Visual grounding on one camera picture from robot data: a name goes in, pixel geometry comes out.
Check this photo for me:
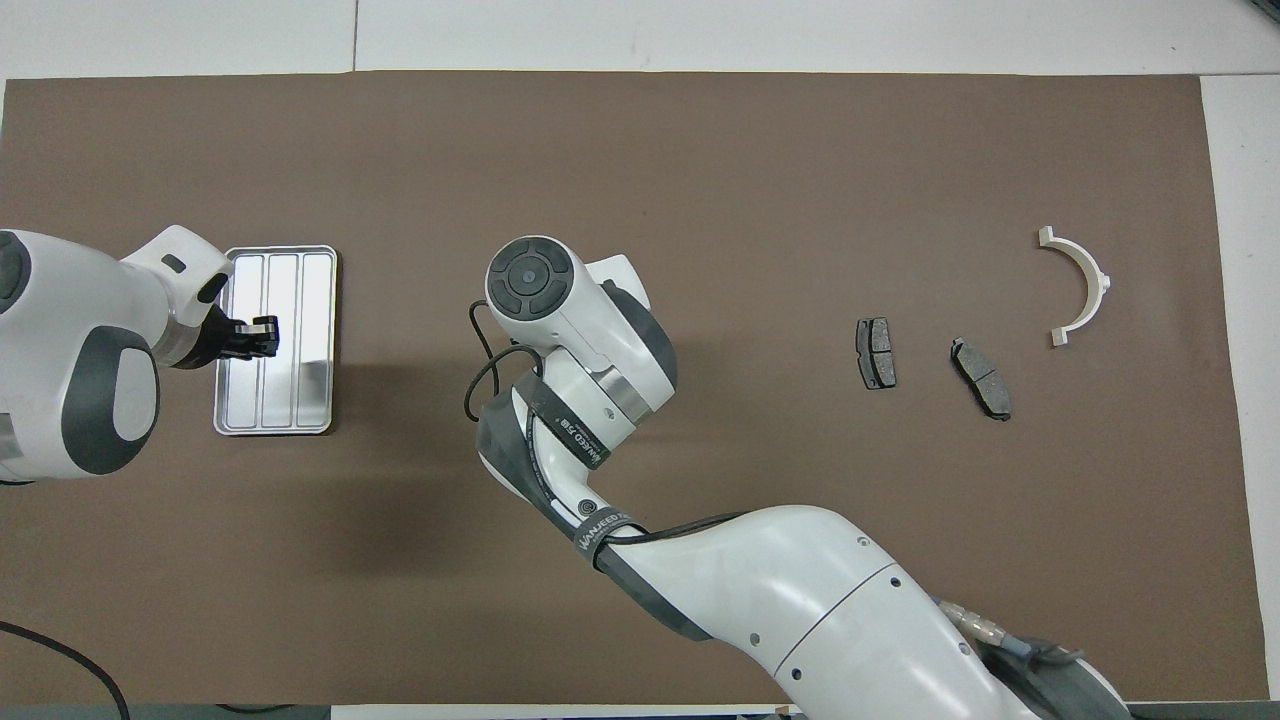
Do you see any dark grey brake pad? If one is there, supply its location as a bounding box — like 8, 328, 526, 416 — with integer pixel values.
950, 337, 1013, 422
856, 317, 898, 391

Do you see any white half-ring bracket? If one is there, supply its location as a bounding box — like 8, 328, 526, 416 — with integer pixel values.
1038, 227, 1113, 349

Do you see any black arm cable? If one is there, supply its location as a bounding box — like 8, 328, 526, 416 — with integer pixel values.
0, 620, 131, 720
463, 300, 746, 551

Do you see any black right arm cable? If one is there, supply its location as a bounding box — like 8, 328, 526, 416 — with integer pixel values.
463, 300, 746, 551

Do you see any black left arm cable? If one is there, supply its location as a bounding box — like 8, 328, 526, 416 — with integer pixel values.
0, 620, 131, 720

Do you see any silver metal tray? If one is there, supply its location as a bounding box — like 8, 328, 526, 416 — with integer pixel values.
213, 245, 339, 437

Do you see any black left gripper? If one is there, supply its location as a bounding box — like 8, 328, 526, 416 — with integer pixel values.
190, 298, 281, 369

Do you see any brown table mat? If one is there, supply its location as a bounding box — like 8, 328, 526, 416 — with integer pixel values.
0, 70, 1271, 707

